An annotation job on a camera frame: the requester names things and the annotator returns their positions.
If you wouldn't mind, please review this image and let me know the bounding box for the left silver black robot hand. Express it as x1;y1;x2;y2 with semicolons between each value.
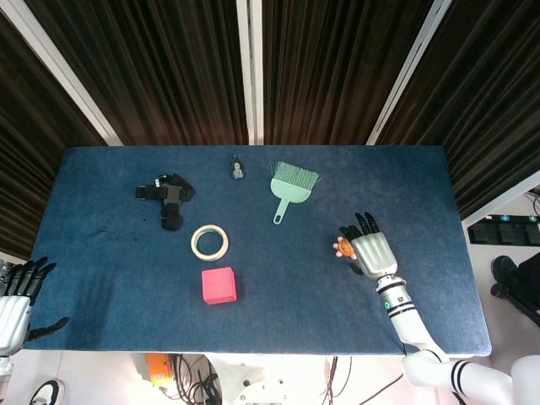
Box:
0;256;71;356

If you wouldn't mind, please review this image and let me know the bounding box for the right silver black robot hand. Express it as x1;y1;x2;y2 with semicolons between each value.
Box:
338;211;401;281

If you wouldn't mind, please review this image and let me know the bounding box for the small orange object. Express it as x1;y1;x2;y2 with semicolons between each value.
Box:
332;236;358;261

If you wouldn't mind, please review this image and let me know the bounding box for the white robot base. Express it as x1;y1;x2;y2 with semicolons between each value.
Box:
205;354;335;405

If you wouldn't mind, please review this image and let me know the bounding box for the mint green hand brush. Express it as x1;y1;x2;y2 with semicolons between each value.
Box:
265;161;321;225

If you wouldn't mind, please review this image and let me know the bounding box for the white black sneaker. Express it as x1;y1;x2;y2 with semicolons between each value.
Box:
32;378;67;405

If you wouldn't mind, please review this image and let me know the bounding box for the blue table cloth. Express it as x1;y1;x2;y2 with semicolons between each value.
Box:
21;145;493;356

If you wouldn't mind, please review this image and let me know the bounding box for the black foot pedal box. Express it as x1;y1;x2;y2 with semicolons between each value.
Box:
467;213;540;246

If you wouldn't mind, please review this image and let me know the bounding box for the orange device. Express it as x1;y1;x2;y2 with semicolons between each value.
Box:
144;353;175;387

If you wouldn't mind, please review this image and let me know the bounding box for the red foam cube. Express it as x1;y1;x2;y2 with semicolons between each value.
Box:
201;266;238;305

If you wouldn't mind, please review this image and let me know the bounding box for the dark brown curtain panel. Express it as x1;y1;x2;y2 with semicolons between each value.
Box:
24;0;251;147
261;0;436;147
0;12;107;259
374;0;540;221

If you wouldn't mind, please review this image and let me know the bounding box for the cream masking tape roll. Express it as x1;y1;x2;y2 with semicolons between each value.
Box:
190;224;230;261

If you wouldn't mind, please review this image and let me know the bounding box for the red cable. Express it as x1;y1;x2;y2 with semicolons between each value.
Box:
321;356;339;398

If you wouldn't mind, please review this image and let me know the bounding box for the white frame post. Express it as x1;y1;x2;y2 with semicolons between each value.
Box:
365;0;449;147
0;0;124;147
462;168;540;231
235;0;265;145

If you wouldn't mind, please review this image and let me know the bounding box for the black cable bundle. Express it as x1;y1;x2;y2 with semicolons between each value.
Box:
167;354;223;405

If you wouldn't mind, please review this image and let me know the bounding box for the black camera strap mount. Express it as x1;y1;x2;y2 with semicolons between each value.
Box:
134;171;197;232

